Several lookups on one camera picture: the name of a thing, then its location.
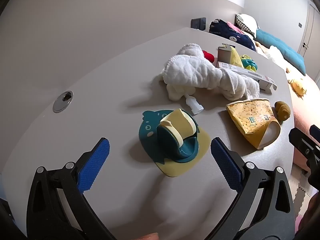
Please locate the navy printed blanket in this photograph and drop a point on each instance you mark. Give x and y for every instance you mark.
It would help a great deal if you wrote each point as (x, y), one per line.
(225, 36)

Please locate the teal cushion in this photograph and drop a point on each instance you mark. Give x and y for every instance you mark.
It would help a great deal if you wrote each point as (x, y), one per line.
(280, 47)

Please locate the grey carton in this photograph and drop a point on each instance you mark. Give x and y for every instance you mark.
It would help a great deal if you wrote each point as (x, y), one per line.
(223, 55)

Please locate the checkered pillow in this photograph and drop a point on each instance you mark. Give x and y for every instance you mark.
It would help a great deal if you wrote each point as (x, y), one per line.
(247, 23)

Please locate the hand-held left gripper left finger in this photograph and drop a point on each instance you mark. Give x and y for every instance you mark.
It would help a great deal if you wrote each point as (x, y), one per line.
(96, 162)

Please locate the long white box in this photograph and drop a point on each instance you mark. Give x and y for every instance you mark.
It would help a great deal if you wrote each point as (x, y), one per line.
(250, 73)

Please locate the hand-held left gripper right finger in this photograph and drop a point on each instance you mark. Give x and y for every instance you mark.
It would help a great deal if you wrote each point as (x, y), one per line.
(225, 162)

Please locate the black wall socket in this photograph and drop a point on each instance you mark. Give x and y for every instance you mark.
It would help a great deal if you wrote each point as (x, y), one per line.
(198, 24)

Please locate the bed with pink sheet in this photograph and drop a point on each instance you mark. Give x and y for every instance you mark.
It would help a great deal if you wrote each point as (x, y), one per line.
(305, 110)

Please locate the white towel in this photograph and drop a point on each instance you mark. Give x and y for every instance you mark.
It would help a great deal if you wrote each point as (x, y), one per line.
(197, 72)

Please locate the yellow packet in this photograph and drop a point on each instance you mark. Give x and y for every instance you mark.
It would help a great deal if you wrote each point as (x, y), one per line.
(236, 57)

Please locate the white plush blanket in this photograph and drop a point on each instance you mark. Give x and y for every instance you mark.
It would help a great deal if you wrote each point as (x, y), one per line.
(276, 56)

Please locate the foam floor mat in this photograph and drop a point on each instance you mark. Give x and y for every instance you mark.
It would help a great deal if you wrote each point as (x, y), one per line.
(301, 192)

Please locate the yellow snack bag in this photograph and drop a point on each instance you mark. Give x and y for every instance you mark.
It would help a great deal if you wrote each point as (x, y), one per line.
(250, 120)

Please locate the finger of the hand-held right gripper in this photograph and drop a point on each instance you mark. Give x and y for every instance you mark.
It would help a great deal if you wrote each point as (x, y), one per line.
(302, 142)
(315, 132)

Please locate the teal dinosaur holder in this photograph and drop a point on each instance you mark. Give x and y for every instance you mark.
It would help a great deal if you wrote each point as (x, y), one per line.
(150, 132)

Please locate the red heart toy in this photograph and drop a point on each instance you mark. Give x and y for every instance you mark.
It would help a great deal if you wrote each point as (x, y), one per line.
(208, 56)

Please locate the person's left hand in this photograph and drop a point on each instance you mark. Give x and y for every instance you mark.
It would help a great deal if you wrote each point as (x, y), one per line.
(151, 236)

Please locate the brown plush toy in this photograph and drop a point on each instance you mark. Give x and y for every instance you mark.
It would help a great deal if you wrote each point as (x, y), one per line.
(283, 110)

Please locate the green and blue frog toy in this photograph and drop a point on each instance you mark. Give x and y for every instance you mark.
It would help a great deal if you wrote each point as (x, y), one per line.
(248, 63)

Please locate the small white plastic bottle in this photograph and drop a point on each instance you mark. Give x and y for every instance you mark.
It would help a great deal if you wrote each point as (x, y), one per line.
(193, 105)

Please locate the silver desk grommet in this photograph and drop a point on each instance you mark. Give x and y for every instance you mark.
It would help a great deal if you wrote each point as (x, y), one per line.
(62, 101)

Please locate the beige door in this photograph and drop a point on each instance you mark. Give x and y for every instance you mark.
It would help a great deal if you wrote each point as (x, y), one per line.
(311, 30)

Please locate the pink cloth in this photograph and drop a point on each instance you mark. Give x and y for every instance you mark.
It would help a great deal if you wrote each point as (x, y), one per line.
(235, 27)

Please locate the yellow plush toy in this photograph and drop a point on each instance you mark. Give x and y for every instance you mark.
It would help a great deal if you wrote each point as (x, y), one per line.
(298, 86)

